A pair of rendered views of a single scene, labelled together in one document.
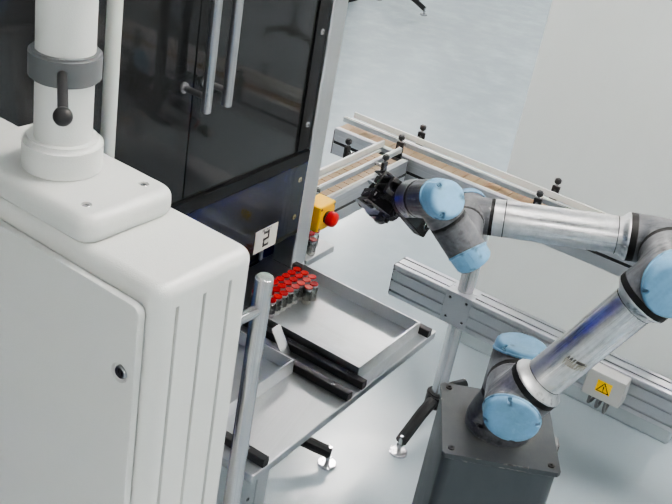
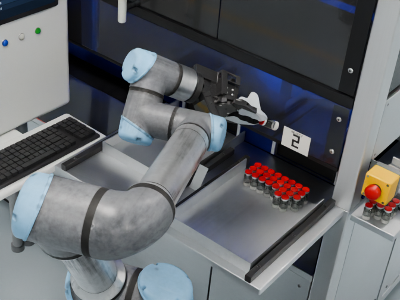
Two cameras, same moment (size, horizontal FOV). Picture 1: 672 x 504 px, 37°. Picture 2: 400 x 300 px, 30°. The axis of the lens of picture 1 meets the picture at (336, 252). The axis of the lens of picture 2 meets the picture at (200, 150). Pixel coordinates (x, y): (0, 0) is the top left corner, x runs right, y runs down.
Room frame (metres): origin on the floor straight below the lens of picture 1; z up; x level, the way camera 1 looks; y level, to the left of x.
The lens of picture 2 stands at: (1.96, -1.53, 2.13)
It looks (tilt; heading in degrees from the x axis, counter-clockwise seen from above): 35 degrees down; 96
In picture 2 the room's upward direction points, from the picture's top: 6 degrees clockwise
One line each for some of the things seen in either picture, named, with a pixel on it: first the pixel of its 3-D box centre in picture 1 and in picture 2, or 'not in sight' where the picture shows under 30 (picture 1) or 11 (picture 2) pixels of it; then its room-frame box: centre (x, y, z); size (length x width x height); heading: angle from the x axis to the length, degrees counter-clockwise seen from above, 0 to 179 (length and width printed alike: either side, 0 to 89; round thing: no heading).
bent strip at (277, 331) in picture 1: (299, 350); (187, 186); (1.78, 0.04, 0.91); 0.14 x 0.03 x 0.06; 61
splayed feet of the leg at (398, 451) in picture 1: (434, 407); not in sight; (2.81, -0.43, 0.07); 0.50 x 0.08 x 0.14; 151
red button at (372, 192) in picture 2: (330, 218); (373, 191); (2.26, 0.03, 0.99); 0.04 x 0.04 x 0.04; 61
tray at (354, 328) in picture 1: (328, 318); (247, 211); (1.95, -0.01, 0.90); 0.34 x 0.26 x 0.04; 60
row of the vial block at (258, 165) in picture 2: (276, 287); (280, 183); (2.03, 0.12, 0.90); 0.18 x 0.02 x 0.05; 150
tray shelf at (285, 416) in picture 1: (266, 348); (205, 183); (1.82, 0.11, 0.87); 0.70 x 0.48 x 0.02; 151
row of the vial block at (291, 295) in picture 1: (291, 295); (271, 190); (2.00, 0.08, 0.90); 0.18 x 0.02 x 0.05; 150
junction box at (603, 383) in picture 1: (606, 384); not in sight; (2.49, -0.86, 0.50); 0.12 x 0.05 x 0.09; 61
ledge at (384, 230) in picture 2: (299, 245); (383, 215); (2.31, 0.10, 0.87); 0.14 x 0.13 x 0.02; 61
